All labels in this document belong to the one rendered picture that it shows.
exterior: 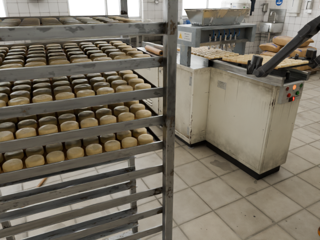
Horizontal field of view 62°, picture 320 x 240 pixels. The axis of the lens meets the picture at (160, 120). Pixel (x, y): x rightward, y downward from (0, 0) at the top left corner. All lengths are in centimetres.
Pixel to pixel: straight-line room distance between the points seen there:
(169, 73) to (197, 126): 190
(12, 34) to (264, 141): 190
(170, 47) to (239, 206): 161
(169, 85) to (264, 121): 148
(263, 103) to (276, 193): 72
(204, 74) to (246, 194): 108
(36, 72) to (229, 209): 171
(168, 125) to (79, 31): 36
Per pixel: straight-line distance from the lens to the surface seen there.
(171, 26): 73
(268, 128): 217
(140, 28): 73
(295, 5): 688
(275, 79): 206
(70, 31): 70
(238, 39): 273
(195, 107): 252
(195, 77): 241
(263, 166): 235
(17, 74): 71
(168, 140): 83
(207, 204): 212
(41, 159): 85
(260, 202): 223
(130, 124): 79
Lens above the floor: 139
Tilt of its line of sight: 24 degrees down
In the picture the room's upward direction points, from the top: straight up
